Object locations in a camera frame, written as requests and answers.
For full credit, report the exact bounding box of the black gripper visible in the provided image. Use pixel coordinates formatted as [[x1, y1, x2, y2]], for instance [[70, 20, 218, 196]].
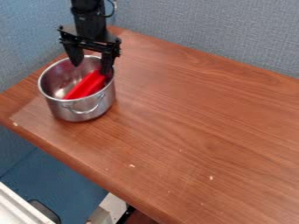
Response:
[[59, 0, 122, 75]]

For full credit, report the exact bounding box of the red block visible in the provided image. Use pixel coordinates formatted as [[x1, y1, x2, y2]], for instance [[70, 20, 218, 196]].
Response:
[[63, 70, 106, 100]]

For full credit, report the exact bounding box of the metal pot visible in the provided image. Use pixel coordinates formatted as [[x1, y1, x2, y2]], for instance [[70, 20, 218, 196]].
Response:
[[37, 55, 116, 122]]

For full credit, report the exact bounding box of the white furniture edge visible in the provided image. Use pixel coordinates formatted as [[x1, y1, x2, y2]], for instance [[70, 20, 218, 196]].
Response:
[[0, 182, 55, 224]]

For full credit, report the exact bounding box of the black cable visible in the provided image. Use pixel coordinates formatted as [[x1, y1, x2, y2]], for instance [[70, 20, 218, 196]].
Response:
[[102, 0, 118, 18]]

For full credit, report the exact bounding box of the white table leg bracket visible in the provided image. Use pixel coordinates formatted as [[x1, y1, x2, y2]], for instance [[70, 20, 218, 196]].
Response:
[[86, 192, 128, 224]]

